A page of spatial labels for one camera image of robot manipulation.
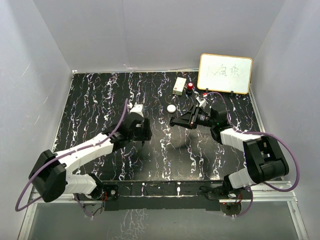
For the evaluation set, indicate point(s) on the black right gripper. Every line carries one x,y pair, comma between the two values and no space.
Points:
186,120

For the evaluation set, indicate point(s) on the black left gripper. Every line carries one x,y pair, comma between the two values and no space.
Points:
146,132

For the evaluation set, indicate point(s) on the white earbud charging case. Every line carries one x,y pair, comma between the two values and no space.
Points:
171,108

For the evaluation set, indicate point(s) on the black round earbud case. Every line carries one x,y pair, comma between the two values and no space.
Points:
172,122

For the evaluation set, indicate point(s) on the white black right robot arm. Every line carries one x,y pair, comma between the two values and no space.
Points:
263,156

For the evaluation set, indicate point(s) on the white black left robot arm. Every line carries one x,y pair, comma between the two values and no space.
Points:
53,174

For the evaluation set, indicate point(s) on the red capped small bottle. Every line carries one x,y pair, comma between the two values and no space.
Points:
189,89

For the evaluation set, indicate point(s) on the green white cardboard box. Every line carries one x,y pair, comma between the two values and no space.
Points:
179,86

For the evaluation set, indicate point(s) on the yellow framed whiteboard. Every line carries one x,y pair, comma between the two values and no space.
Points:
224,73

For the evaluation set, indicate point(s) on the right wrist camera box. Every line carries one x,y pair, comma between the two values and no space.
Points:
201,101

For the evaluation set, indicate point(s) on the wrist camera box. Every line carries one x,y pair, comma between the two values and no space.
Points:
201,101
137,108

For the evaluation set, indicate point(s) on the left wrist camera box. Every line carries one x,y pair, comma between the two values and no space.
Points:
137,108

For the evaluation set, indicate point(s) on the aluminium frame rail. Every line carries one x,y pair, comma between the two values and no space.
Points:
211,195

